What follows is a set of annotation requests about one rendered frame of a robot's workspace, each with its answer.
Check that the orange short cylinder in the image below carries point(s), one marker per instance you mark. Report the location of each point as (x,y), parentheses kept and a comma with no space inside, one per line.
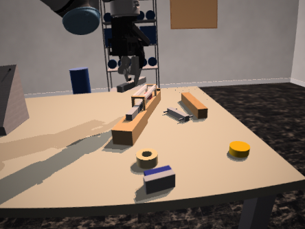
(239,149)

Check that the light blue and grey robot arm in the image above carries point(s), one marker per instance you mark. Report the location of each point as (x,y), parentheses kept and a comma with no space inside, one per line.
(83,16)

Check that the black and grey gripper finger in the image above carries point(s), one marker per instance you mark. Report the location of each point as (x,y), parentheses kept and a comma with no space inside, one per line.
(137,63)
(123,68)

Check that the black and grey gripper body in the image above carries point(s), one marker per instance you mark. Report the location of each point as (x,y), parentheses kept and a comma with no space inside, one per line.
(129,46)

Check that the grey bar with cross pins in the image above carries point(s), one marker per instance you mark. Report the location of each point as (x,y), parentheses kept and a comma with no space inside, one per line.
(178,114)

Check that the orange wooden plank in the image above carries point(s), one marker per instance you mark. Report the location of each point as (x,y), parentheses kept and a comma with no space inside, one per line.
(194,105)

